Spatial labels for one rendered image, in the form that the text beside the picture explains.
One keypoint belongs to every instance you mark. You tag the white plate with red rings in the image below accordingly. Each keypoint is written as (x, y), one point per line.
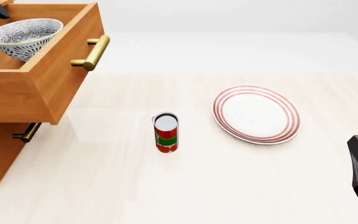
(255, 114)

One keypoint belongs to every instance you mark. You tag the red and green tin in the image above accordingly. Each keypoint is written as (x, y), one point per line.
(166, 137)

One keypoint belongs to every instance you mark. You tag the blue-white patterned bowl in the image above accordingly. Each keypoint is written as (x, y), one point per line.
(23, 47)

